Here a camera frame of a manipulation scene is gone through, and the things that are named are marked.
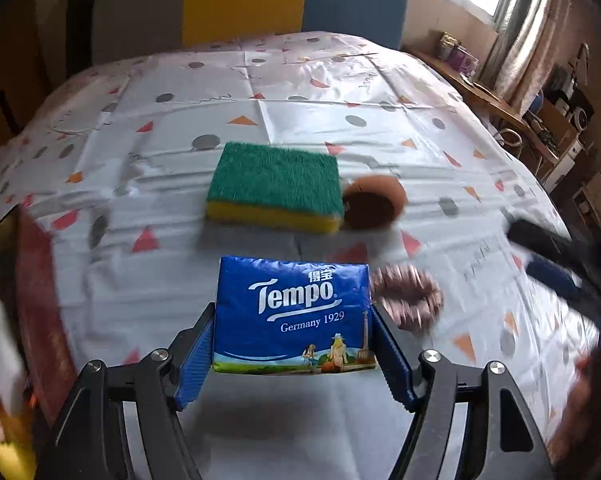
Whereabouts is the pink satin scrunchie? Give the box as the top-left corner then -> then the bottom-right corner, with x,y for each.
370,263 -> 445,334

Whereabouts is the blue Tempo tissue pack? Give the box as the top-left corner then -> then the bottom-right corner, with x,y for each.
212,256 -> 375,375

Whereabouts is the grey yellow blue headboard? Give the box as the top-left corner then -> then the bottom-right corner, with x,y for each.
90,0 -> 409,64

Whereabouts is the white patterned tablecloth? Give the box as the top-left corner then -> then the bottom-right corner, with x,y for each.
0,32 -> 597,479

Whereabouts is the green yellow scouring sponge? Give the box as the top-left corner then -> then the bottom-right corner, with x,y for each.
206,142 -> 343,234

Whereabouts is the brown oval makeup sponge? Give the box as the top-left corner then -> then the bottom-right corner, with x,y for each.
343,174 -> 407,230

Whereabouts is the gold storage box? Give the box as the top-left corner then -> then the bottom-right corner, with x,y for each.
0,207 -> 38,479

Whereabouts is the wooden side shelf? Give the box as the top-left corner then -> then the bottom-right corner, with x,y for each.
407,49 -> 582,193

